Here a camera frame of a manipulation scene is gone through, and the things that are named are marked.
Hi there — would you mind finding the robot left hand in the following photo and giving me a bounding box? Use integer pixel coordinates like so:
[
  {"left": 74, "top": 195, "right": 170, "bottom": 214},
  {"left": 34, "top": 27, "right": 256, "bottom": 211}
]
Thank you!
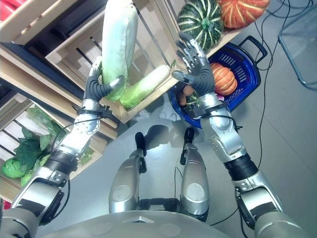
[{"left": 85, "top": 57, "right": 125, "bottom": 101}]

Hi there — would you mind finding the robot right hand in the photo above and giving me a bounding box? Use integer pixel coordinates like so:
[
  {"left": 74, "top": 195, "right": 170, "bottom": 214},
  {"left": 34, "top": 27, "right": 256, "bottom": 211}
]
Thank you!
[{"left": 171, "top": 31, "right": 216, "bottom": 98}]

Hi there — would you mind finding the long pale napa cabbage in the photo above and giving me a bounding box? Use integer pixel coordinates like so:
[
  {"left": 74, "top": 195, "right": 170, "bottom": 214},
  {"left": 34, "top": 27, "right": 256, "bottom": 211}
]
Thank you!
[{"left": 100, "top": 0, "right": 139, "bottom": 102}]

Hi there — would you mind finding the blue plastic shopping basket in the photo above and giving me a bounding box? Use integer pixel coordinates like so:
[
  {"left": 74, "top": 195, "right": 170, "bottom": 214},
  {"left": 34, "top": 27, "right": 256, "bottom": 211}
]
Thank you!
[{"left": 167, "top": 36, "right": 268, "bottom": 129}]

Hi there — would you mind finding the small orange pumpkin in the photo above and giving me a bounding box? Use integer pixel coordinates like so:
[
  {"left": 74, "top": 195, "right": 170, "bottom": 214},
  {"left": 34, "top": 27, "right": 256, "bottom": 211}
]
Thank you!
[{"left": 210, "top": 62, "right": 238, "bottom": 96}]

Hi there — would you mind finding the dark green striped vegetable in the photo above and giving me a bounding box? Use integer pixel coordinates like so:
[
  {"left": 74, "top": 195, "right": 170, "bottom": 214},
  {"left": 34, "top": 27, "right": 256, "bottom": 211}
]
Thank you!
[{"left": 185, "top": 95, "right": 200, "bottom": 111}]

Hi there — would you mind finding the short green napa cabbage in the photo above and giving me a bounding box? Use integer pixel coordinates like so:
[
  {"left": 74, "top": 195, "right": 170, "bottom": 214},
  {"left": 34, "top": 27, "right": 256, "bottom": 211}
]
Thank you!
[{"left": 118, "top": 64, "right": 170, "bottom": 110}]

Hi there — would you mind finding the wooden crate with pumpkins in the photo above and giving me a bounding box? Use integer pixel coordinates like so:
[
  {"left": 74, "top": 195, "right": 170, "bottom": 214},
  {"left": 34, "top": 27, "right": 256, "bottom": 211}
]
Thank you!
[{"left": 170, "top": 0, "right": 250, "bottom": 58}]

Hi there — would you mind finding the green striped pumpkin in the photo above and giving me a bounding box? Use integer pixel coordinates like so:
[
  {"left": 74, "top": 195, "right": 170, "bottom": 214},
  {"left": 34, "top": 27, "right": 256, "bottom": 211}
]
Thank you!
[{"left": 177, "top": 0, "right": 225, "bottom": 52}]

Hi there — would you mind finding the wooden crate with cabbages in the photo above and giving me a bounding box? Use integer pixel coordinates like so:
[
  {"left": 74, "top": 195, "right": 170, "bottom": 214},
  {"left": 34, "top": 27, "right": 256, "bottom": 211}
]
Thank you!
[{"left": 45, "top": 0, "right": 190, "bottom": 124}]

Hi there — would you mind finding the large orange striped pumpkin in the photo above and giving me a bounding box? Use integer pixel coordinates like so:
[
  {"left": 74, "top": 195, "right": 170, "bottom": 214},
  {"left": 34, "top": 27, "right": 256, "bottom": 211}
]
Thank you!
[{"left": 217, "top": 0, "right": 270, "bottom": 29}]

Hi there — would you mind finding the wooden crate with red items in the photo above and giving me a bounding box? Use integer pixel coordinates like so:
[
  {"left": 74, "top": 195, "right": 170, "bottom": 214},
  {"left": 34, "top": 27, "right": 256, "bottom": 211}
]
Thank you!
[{"left": 0, "top": 0, "right": 107, "bottom": 46}]

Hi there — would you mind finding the dark green leafy vegetable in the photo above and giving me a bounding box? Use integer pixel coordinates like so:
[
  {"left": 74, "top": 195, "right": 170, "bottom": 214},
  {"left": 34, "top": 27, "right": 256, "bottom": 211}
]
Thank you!
[{"left": 13, "top": 106, "right": 95, "bottom": 188}]

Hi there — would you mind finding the wooden crate with leafy greens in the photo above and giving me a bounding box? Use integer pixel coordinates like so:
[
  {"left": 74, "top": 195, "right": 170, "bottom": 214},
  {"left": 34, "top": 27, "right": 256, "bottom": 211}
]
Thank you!
[{"left": 0, "top": 93, "right": 118, "bottom": 202}]

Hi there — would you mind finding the robot left leg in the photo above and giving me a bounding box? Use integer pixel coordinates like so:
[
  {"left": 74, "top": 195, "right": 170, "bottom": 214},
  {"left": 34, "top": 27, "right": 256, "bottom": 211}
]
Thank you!
[{"left": 108, "top": 132, "right": 148, "bottom": 214}]

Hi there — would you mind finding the robot leg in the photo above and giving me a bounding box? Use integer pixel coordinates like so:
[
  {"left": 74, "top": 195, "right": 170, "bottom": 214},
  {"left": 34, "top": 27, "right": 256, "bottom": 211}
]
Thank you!
[
  {"left": 179, "top": 127, "right": 210, "bottom": 223},
  {"left": 108, "top": 132, "right": 148, "bottom": 214}
]

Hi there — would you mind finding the robot right leg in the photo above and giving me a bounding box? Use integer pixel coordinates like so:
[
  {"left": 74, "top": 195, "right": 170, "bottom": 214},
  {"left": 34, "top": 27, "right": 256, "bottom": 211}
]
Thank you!
[{"left": 179, "top": 127, "right": 210, "bottom": 223}]

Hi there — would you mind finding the red vegetable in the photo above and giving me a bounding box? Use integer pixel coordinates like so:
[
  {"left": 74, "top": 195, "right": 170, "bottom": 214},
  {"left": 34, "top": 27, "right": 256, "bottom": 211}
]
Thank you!
[{"left": 0, "top": 0, "right": 27, "bottom": 22}]

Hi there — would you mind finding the round light green cabbage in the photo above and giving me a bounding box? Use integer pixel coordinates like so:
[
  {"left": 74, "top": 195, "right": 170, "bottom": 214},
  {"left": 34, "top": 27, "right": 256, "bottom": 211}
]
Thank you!
[{"left": 1, "top": 158, "right": 28, "bottom": 179}]

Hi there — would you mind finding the silver robot torso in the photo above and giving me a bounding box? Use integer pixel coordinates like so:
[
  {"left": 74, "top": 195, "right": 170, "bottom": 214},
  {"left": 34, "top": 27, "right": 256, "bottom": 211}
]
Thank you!
[{"left": 34, "top": 211, "right": 228, "bottom": 238}]

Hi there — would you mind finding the dark shelf frame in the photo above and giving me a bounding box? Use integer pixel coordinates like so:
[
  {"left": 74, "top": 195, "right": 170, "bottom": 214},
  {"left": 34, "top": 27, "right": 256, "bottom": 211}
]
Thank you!
[{"left": 0, "top": 12, "right": 86, "bottom": 100}]

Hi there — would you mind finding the black floor cable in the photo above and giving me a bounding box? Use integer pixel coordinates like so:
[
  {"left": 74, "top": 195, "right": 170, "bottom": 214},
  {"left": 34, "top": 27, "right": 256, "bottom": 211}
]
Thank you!
[{"left": 254, "top": 0, "right": 317, "bottom": 169}]

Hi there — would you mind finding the grey metal chair frame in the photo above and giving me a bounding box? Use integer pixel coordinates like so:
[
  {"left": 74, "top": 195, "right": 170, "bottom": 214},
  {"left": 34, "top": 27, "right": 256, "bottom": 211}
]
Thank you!
[{"left": 277, "top": 3, "right": 317, "bottom": 88}]

